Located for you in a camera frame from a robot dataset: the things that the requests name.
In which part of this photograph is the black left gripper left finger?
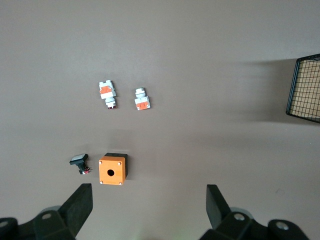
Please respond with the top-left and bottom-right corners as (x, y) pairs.
(0, 183), (93, 240)

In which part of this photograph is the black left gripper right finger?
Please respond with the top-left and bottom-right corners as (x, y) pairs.
(199, 184), (311, 240)

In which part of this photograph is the white push button switch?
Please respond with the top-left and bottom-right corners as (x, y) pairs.
(98, 78), (118, 111)

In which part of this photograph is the black square push button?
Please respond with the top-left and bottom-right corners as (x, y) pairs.
(69, 153), (93, 176)

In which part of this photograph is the brown table cover mat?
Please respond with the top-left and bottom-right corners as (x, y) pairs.
(0, 0), (320, 240)

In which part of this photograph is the orange button enclosure box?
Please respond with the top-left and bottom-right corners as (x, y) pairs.
(98, 152), (129, 187)

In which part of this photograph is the green push button switch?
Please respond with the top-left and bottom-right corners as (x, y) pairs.
(133, 86), (153, 111)

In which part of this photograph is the black wire basket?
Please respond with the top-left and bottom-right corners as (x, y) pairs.
(285, 53), (320, 125)

